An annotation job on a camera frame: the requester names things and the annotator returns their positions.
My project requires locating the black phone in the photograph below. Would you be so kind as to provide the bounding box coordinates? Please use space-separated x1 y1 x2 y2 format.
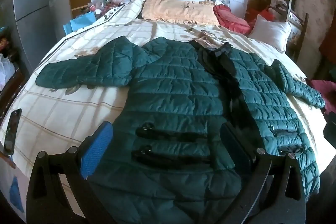
3 108 23 155

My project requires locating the bed with floral checked sheet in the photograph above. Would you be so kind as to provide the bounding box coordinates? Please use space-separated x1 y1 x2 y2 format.
0 0 336 224

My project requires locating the red clothing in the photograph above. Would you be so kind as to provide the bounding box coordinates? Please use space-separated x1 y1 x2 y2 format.
247 0 276 28

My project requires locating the white plastic bag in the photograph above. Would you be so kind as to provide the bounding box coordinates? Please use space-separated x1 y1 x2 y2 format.
0 53 15 90

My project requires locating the white pillow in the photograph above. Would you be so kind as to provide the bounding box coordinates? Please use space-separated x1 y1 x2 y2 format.
248 14 292 54

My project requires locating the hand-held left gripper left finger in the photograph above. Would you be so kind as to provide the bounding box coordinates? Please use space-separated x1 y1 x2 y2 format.
26 121 116 224

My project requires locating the clutter of bottles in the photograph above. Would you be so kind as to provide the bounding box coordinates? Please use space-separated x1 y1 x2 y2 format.
89 0 113 17

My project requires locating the peach ruffled pillow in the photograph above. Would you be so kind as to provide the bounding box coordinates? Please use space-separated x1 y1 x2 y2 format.
141 0 221 26

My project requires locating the red ruffled pillow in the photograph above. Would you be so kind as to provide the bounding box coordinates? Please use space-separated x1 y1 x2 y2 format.
213 5 251 35

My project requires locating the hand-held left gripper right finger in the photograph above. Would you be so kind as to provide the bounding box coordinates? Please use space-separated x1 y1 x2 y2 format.
220 122 306 224

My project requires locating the wooden chair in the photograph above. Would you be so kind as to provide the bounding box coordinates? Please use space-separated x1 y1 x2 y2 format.
270 0 310 62

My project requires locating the green quilted jacket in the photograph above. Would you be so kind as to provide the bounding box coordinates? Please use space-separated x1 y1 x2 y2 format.
35 35 326 224

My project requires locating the dark red cloth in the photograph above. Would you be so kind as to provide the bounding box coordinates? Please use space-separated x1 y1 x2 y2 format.
307 80 336 115

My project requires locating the grey refrigerator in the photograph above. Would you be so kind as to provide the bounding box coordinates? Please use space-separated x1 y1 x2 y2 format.
12 0 66 75

